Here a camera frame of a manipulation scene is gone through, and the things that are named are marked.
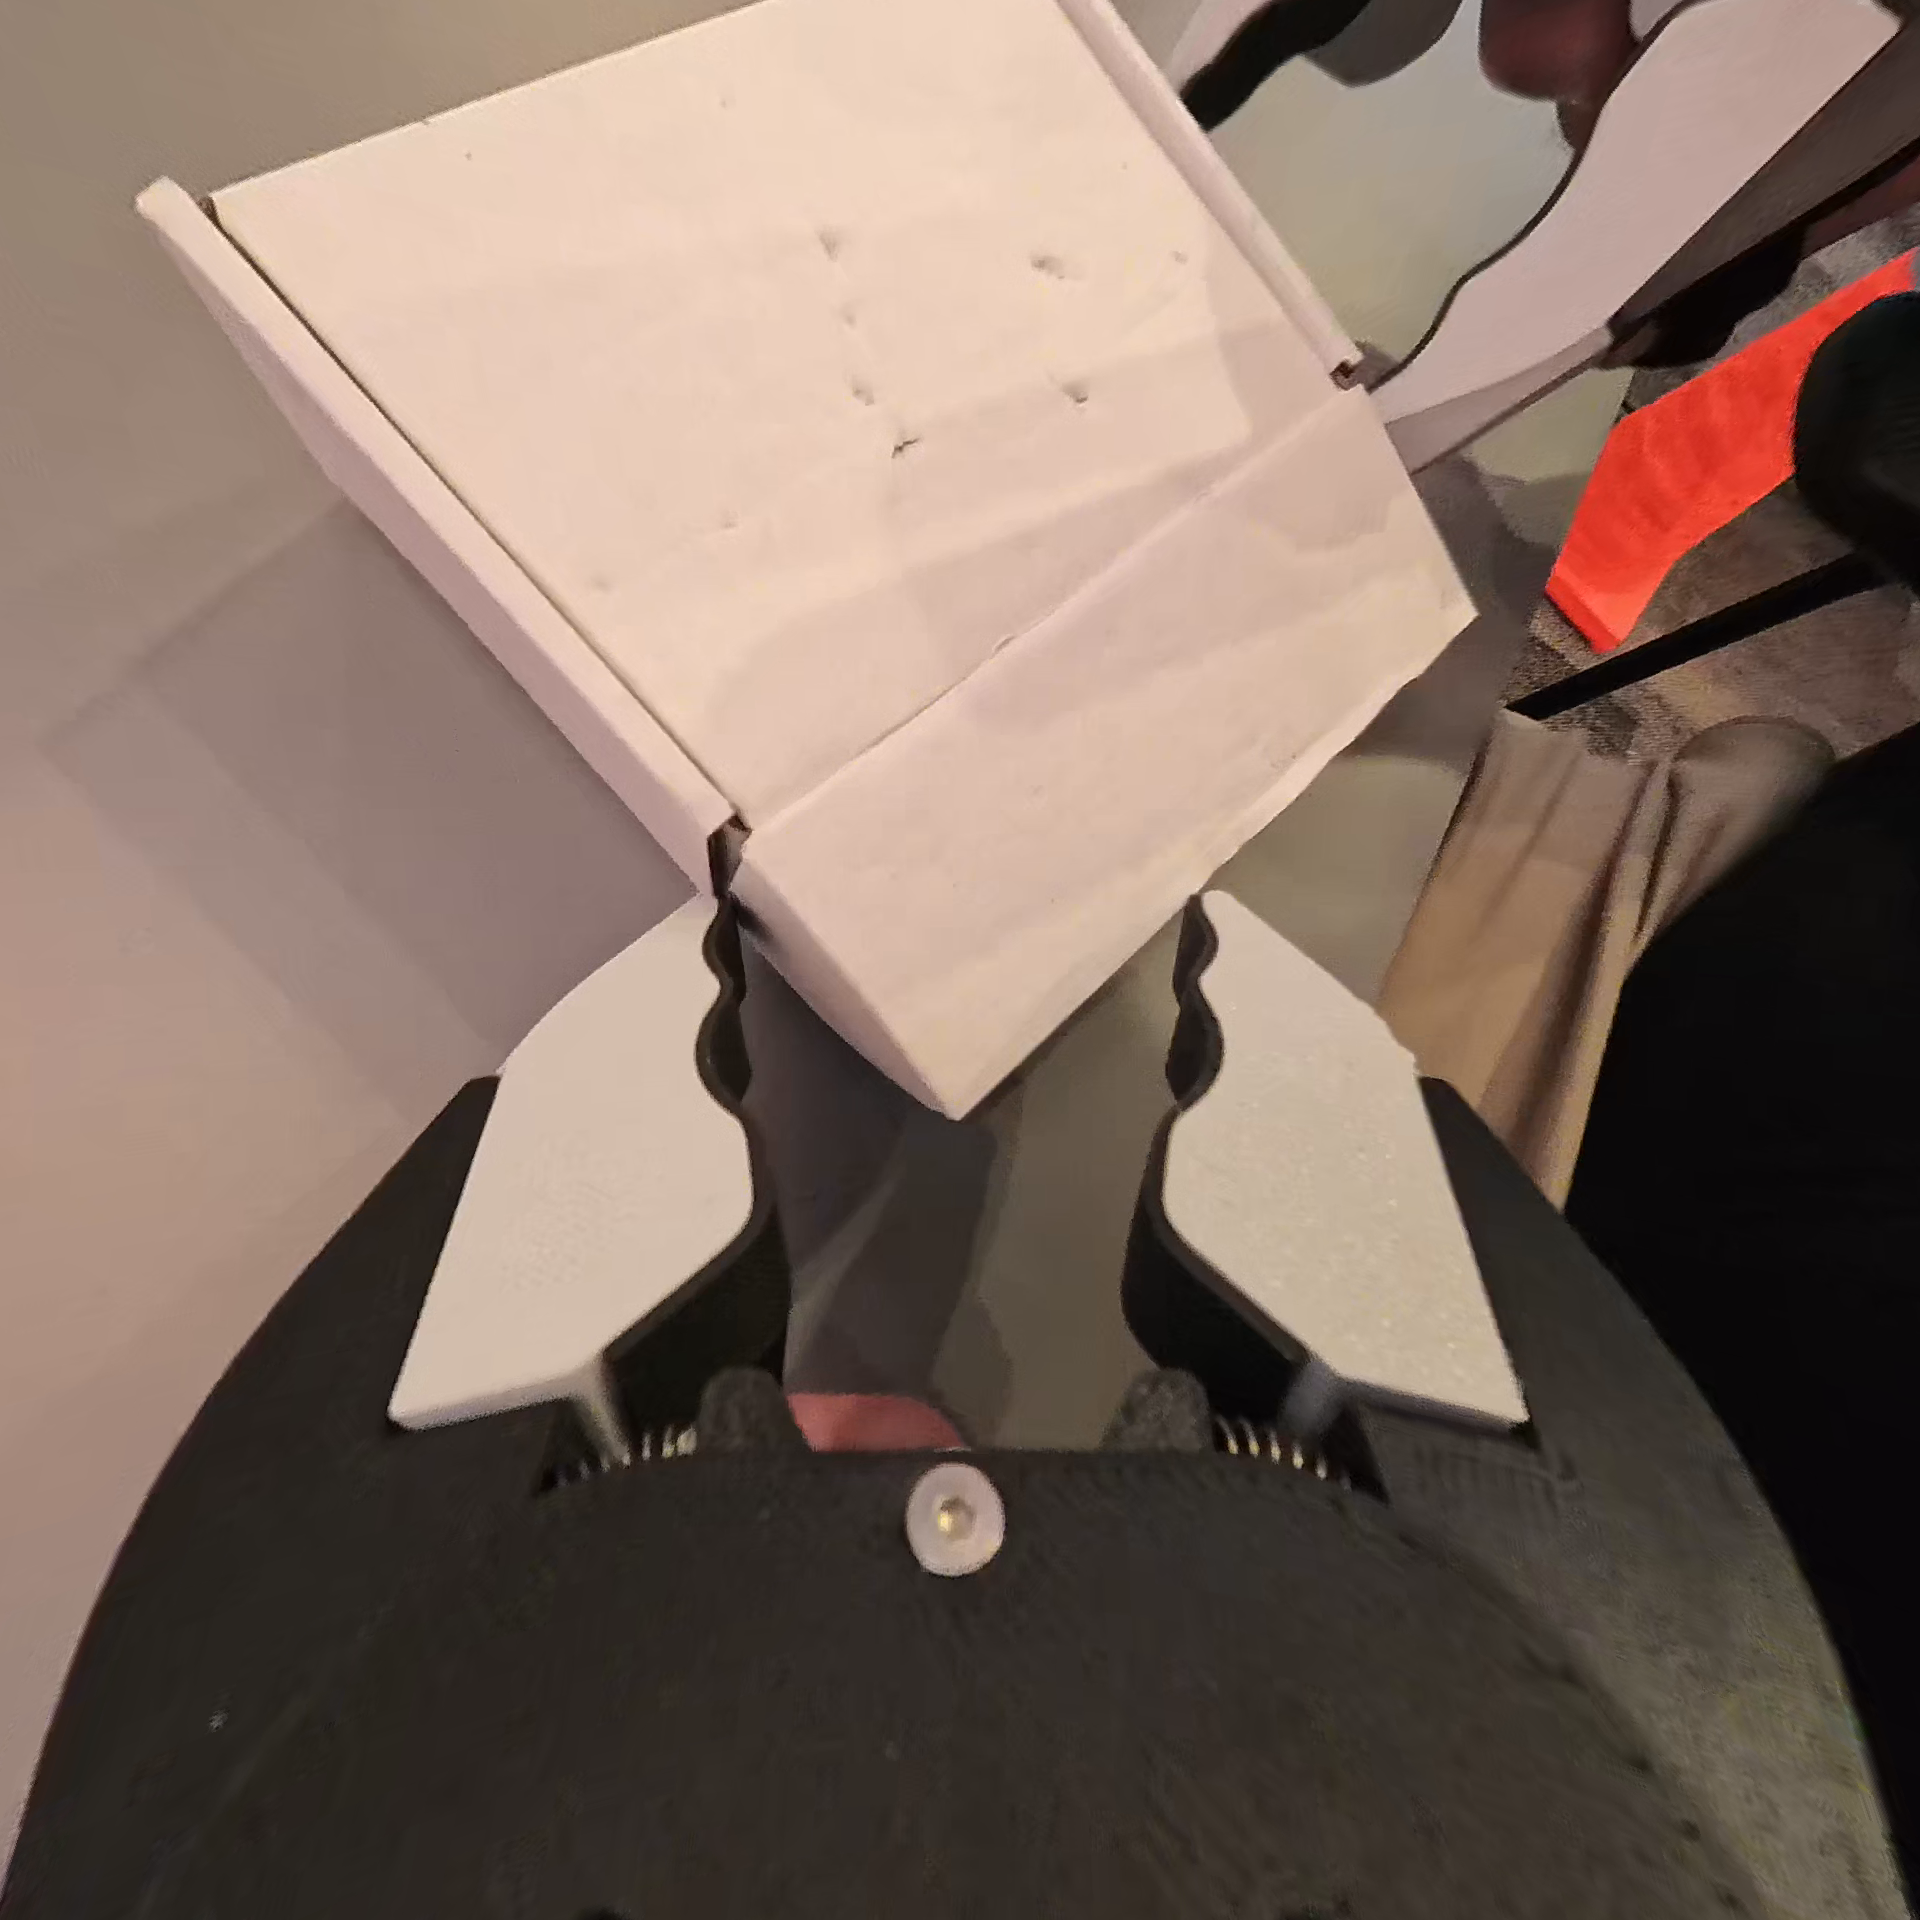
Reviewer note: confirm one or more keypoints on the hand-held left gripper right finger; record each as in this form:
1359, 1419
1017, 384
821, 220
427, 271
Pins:
1317, 1198

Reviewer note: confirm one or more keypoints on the white cardboard box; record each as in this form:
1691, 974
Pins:
840, 451

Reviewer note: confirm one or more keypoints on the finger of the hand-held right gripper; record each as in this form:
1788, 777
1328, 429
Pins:
1695, 164
1355, 40

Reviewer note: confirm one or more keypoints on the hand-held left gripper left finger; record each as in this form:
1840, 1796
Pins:
585, 1198

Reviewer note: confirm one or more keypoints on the person's beige trousers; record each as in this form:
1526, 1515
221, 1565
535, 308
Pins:
1563, 927

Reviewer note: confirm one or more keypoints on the person's right hand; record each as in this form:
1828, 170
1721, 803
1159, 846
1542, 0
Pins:
1875, 435

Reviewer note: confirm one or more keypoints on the person's black top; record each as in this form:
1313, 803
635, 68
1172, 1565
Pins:
1769, 1198

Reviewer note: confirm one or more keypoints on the black metal bar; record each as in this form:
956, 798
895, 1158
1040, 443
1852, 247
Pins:
1681, 638

